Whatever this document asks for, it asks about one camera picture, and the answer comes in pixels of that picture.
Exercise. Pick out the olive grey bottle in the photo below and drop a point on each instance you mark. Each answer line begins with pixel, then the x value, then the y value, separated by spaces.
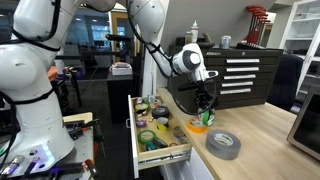
pixel 188 39

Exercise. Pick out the lime yellow tape roll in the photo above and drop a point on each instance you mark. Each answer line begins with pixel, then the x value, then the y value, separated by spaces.
pixel 141 107

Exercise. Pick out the robot mounting table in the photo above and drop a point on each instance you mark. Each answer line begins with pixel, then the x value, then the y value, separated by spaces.
pixel 80 150

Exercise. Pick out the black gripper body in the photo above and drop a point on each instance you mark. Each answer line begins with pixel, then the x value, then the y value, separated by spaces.
pixel 204 90

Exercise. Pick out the black floor cabinet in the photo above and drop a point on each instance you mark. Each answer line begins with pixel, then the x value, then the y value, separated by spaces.
pixel 118 96

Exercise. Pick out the small green tape roll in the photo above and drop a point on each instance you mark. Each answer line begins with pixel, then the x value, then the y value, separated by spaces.
pixel 205 117

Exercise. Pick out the large green tape roll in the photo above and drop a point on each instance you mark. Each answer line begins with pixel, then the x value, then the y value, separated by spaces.
pixel 140 135

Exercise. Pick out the white leaning board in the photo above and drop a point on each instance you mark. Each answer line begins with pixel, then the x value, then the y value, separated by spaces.
pixel 148 83

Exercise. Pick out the white squeeze bottle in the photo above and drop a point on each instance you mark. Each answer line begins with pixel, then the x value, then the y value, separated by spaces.
pixel 194 33

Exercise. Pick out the white tissue box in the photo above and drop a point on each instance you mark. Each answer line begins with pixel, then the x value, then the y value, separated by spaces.
pixel 121 69

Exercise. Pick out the blue tape roll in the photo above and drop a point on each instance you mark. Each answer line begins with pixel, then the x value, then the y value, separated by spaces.
pixel 178 131

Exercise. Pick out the silver framed appliance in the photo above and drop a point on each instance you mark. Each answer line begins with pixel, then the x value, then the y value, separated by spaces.
pixel 308 126

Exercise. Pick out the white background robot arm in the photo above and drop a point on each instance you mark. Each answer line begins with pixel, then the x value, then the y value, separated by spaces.
pixel 60 66

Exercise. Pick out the grey duct tape roll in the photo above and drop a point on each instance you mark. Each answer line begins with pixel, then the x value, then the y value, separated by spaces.
pixel 216 150

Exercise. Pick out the orange tape roll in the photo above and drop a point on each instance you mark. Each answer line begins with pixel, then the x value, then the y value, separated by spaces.
pixel 190 127

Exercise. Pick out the black metal tool chest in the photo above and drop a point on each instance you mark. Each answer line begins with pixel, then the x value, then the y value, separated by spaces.
pixel 250 100

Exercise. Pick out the silver metal can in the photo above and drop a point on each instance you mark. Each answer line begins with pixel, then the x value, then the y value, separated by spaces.
pixel 225 42

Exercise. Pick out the purple tape roll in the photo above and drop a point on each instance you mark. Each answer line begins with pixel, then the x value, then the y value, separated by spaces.
pixel 140 124

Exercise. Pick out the yellow black tape roll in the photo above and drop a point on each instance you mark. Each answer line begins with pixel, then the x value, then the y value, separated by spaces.
pixel 161 127

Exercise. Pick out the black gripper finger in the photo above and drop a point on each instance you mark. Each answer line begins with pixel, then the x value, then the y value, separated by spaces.
pixel 200 105
pixel 211 105

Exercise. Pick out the wooden drawer white front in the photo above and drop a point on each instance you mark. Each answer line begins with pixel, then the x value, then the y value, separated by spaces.
pixel 134 150

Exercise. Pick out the white glass door cabinet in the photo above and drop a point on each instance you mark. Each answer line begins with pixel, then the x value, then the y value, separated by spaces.
pixel 305 33

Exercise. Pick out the wide black tape roll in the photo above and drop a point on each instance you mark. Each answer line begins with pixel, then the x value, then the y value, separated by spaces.
pixel 160 115

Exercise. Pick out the teal tape roll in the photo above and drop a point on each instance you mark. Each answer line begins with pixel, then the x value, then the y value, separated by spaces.
pixel 150 146

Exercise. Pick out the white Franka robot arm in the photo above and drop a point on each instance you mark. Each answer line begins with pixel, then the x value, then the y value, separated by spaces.
pixel 30 76

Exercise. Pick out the dark grey tape roll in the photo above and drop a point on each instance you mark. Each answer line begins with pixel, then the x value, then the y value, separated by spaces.
pixel 160 143

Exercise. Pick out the black office chair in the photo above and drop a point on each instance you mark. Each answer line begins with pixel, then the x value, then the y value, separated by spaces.
pixel 286 83

